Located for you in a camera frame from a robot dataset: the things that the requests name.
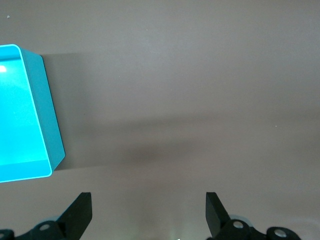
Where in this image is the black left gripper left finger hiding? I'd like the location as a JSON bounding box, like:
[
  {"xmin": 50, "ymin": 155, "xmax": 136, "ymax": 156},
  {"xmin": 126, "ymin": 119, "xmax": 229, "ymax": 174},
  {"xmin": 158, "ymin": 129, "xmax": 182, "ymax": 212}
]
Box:
[{"xmin": 0, "ymin": 191, "xmax": 93, "ymax": 240}]

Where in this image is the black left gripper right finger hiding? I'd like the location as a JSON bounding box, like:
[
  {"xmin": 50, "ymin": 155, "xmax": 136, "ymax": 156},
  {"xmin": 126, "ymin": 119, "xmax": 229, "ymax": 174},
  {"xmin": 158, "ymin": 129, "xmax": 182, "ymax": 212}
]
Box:
[{"xmin": 205, "ymin": 191, "xmax": 300, "ymax": 240}]

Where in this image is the teal plastic bin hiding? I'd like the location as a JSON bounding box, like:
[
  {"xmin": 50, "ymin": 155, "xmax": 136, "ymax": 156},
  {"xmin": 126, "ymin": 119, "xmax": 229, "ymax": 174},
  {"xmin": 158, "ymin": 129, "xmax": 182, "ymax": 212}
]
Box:
[{"xmin": 0, "ymin": 44, "xmax": 66, "ymax": 184}]

